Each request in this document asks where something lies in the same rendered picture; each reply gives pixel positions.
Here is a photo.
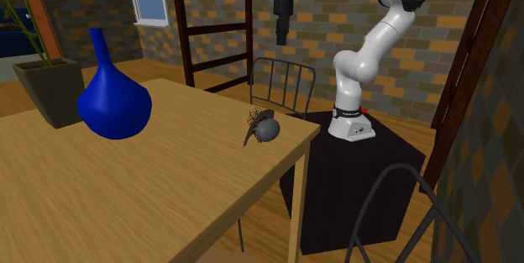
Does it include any dark wooden ladder shelf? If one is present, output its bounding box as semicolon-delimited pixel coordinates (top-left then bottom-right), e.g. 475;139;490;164
418;0;524;194
169;0;254;94

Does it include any grey round bird figure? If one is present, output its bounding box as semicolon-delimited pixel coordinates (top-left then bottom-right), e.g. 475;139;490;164
243;107;281;148

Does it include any black robot stand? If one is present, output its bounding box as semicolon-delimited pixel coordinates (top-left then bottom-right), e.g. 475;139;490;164
279;109;427;256

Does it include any blue long-necked vase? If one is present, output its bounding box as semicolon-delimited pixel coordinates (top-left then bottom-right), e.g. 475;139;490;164
76;27;154;140

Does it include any wooden table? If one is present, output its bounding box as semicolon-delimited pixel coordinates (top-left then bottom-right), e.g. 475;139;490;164
0;77;322;263

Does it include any potted green plant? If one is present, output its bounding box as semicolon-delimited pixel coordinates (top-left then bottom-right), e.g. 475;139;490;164
0;0;86;130

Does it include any black wire-back chair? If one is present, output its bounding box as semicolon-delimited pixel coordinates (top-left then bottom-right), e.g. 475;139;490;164
237;56;317;253
343;162;484;263

